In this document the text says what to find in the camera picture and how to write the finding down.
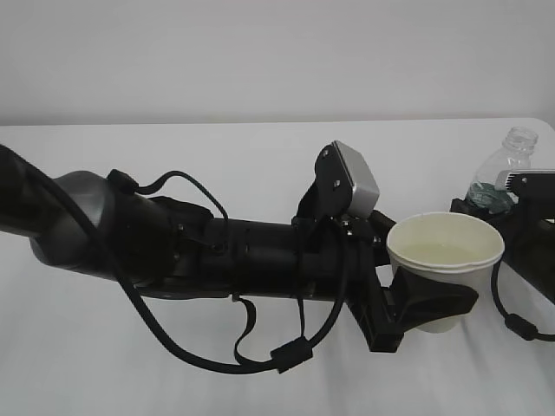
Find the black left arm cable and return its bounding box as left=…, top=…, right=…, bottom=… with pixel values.
left=0, top=146, right=348, bottom=376

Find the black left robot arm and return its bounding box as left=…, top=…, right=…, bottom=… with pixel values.
left=1, top=141, right=478, bottom=353

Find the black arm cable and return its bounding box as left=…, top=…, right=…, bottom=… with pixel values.
left=489, top=259, right=555, bottom=343
left=0, top=146, right=348, bottom=376

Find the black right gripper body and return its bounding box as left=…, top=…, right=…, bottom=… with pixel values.
left=504, top=203, right=554, bottom=303

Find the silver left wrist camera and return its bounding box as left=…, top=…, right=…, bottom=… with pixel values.
left=315, top=140, right=380, bottom=219

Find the clear plastic water bottle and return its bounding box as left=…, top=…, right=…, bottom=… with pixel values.
left=465, top=126, right=540, bottom=218

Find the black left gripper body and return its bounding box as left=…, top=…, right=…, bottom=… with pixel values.
left=340, top=216, right=404, bottom=352

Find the white paper cup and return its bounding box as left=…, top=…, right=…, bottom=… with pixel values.
left=386, top=212, right=505, bottom=334

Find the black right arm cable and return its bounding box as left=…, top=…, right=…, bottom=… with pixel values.
left=489, top=259, right=555, bottom=343

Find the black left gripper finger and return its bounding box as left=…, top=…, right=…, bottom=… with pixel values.
left=368, top=210, right=396, bottom=246
left=385, top=266, right=479, bottom=334

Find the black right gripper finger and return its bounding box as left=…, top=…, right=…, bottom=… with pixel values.
left=449, top=198, right=518, bottom=230

